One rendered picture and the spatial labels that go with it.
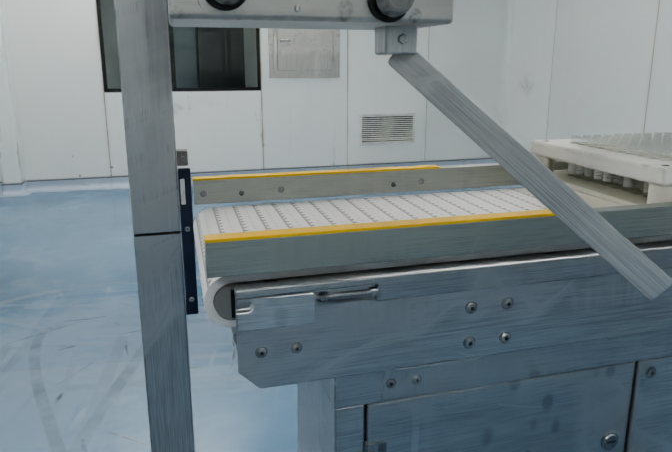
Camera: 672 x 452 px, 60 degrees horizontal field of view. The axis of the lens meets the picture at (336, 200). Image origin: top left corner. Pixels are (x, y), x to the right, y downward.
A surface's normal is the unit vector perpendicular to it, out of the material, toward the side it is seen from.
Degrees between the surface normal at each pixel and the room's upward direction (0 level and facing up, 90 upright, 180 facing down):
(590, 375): 90
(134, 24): 90
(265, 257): 90
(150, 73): 90
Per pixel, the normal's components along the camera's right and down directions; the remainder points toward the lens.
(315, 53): 0.28, 0.22
